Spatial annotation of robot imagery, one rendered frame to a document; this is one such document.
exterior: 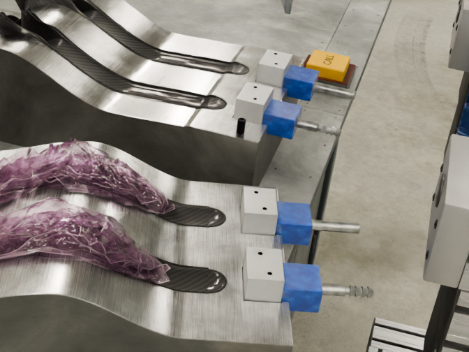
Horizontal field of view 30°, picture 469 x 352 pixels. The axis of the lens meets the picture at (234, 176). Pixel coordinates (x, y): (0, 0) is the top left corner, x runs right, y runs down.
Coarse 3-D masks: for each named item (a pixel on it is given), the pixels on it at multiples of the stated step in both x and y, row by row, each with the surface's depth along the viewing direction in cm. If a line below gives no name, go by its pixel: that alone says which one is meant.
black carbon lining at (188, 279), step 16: (176, 208) 97; (192, 208) 97; (208, 208) 97; (192, 224) 95; (208, 224) 95; (176, 272) 88; (192, 272) 88; (208, 272) 88; (176, 288) 86; (192, 288) 86; (208, 288) 86
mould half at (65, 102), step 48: (96, 0) 124; (0, 48) 107; (48, 48) 110; (96, 48) 116; (192, 48) 124; (240, 48) 125; (0, 96) 110; (48, 96) 108; (96, 96) 109; (144, 144) 108; (192, 144) 106; (240, 144) 104
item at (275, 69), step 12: (264, 60) 116; (276, 60) 116; (288, 60) 117; (264, 72) 115; (276, 72) 115; (288, 72) 117; (300, 72) 117; (312, 72) 118; (276, 84) 116; (288, 84) 116; (300, 84) 115; (312, 84) 115; (324, 84) 117; (288, 96) 117; (300, 96) 116; (312, 96) 117; (348, 96) 116
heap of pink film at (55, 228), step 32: (0, 160) 92; (32, 160) 91; (64, 160) 90; (96, 160) 91; (0, 192) 89; (96, 192) 90; (128, 192) 92; (160, 192) 95; (0, 224) 84; (32, 224) 83; (64, 224) 81; (96, 224) 83; (0, 256) 80; (64, 256) 81; (96, 256) 82; (128, 256) 83
